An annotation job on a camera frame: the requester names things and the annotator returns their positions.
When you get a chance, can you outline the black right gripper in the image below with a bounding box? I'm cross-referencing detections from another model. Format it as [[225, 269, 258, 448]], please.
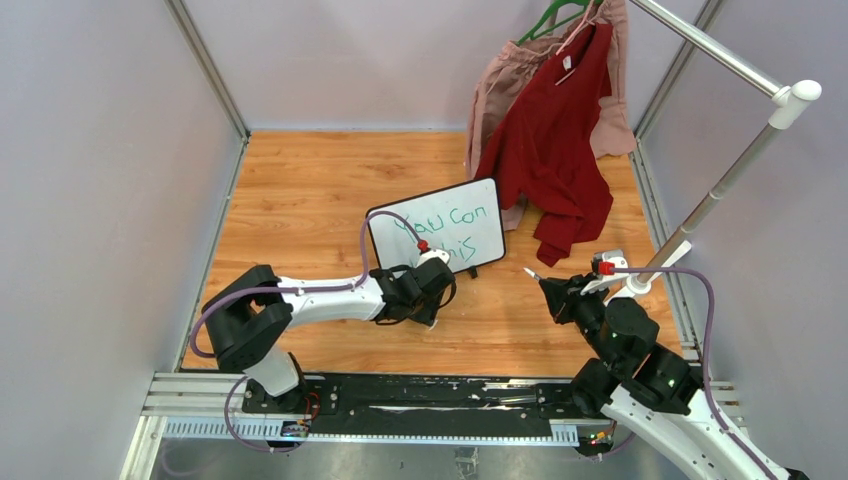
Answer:
[[541, 270, 620, 369]]

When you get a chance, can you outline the green marker pen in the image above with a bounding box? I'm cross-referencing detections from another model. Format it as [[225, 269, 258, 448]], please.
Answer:
[[523, 267, 542, 281]]

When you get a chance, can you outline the white whiteboard black frame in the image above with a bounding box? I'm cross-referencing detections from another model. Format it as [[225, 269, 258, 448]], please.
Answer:
[[366, 178, 506, 273]]

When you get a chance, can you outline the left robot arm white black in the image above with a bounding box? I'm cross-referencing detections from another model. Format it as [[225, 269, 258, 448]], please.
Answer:
[[196, 256, 456, 413]]

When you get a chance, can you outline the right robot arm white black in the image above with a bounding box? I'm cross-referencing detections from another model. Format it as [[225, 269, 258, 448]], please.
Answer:
[[538, 275, 806, 479]]

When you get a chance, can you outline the white clothes rack base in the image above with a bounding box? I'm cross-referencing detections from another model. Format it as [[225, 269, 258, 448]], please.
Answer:
[[605, 240, 692, 304]]

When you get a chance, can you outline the red hanging shirt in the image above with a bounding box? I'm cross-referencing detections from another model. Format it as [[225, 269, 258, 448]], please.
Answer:
[[475, 24, 614, 266]]

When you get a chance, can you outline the pink hanging garment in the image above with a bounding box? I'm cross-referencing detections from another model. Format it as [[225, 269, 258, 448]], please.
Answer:
[[463, 0, 639, 233]]

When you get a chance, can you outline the green clothes hanger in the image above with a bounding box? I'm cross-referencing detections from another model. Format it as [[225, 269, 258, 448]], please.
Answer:
[[514, 0, 597, 46]]

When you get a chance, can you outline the silver clothes rack pole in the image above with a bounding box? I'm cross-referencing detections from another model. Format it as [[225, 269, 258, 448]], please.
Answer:
[[634, 1, 847, 302]]

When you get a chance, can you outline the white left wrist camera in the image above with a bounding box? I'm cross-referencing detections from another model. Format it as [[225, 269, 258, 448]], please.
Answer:
[[416, 249, 450, 266]]

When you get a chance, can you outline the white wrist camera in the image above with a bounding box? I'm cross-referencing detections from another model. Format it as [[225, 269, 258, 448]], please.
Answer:
[[416, 249, 450, 266], [581, 249, 628, 295]]

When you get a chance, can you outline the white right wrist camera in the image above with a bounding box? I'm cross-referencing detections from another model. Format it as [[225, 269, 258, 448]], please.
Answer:
[[581, 249, 628, 295]]

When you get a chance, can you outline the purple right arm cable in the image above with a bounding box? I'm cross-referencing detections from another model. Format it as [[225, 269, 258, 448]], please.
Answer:
[[599, 261, 783, 480]]

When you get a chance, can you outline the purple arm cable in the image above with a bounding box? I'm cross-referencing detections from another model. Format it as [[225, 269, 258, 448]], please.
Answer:
[[599, 261, 783, 480], [189, 209, 431, 456]]

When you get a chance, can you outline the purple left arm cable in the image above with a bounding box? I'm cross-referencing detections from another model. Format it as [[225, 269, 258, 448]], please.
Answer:
[[189, 209, 431, 456]]

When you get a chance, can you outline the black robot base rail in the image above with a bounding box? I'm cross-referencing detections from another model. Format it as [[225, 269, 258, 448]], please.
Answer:
[[142, 370, 743, 448]]

